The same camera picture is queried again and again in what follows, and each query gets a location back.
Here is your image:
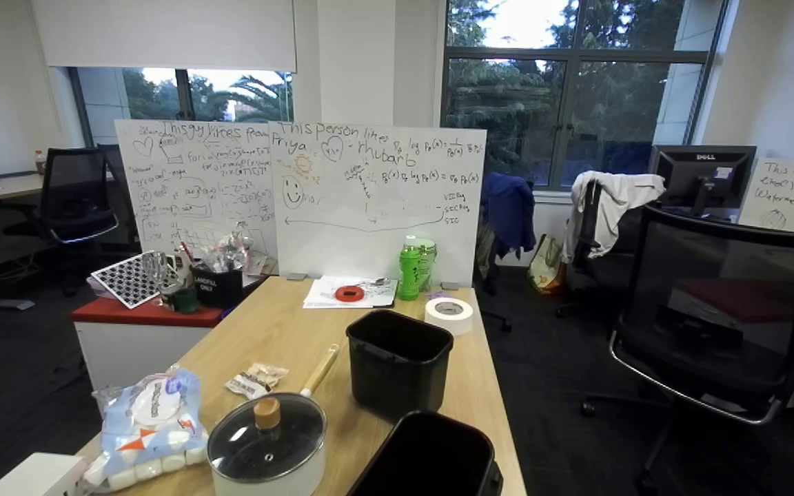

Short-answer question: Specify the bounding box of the whiteboard with smiley drawing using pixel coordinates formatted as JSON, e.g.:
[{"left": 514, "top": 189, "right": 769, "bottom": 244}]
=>
[{"left": 271, "top": 122, "right": 492, "bottom": 290}]

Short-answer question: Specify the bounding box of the white tape roll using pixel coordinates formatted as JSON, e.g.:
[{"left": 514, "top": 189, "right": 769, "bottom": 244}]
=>
[{"left": 421, "top": 294, "right": 476, "bottom": 337}]

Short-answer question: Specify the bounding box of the plain black plastic bin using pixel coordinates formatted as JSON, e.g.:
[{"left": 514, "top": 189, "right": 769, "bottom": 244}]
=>
[{"left": 345, "top": 308, "right": 456, "bottom": 424}]

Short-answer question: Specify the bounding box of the blue jacket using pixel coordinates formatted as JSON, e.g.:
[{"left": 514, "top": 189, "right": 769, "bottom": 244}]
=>
[{"left": 481, "top": 171, "right": 540, "bottom": 262}]

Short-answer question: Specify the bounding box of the wooden spatula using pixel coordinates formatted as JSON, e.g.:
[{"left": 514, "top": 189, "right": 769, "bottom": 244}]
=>
[{"left": 297, "top": 342, "right": 343, "bottom": 400}]

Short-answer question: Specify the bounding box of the yellow bag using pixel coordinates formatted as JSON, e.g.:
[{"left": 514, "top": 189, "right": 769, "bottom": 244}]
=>
[{"left": 527, "top": 231, "right": 572, "bottom": 298}]

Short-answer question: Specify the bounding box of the black bin full of trash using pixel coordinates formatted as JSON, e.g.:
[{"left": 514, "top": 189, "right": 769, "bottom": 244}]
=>
[{"left": 173, "top": 229, "right": 263, "bottom": 317}]

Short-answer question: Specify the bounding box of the whiteboard with dense handwriting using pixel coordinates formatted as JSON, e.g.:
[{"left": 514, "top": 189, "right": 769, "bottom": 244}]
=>
[{"left": 112, "top": 118, "right": 282, "bottom": 269}]

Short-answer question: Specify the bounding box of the black landfill only bin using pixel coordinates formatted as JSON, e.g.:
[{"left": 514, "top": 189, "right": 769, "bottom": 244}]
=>
[{"left": 347, "top": 407, "right": 507, "bottom": 496}]

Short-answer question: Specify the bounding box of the white jacket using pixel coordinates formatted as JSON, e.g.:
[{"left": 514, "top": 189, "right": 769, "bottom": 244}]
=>
[{"left": 569, "top": 169, "right": 669, "bottom": 262}]

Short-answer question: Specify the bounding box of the white pot with glass lid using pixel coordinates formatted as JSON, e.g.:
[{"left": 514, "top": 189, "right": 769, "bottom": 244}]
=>
[{"left": 205, "top": 392, "right": 328, "bottom": 496}]

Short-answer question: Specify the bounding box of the checkerboard calibration board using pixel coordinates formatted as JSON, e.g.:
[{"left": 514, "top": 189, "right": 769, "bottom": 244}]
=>
[{"left": 86, "top": 249, "right": 183, "bottom": 311}]

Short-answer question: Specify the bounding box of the red topped white cabinet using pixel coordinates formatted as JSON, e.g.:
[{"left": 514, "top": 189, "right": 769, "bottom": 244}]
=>
[{"left": 70, "top": 293, "right": 226, "bottom": 400}]

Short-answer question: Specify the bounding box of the black computer monitor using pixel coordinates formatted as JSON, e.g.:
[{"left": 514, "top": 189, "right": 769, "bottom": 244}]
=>
[{"left": 647, "top": 142, "right": 759, "bottom": 224}]

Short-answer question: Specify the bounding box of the white window blind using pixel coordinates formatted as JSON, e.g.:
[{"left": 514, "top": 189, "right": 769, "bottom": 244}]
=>
[{"left": 28, "top": 0, "right": 301, "bottom": 75}]

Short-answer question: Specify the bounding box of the black mesh office chair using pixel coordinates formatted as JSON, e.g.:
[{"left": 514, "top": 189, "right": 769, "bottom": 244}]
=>
[{"left": 578, "top": 203, "right": 794, "bottom": 496}]

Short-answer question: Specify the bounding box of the white power box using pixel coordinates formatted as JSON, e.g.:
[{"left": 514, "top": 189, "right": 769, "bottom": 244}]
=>
[{"left": 0, "top": 450, "right": 88, "bottom": 496}]

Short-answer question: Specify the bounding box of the red tape ring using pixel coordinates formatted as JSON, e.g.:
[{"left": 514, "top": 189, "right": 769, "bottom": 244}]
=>
[{"left": 330, "top": 283, "right": 369, "bottom": 305}]

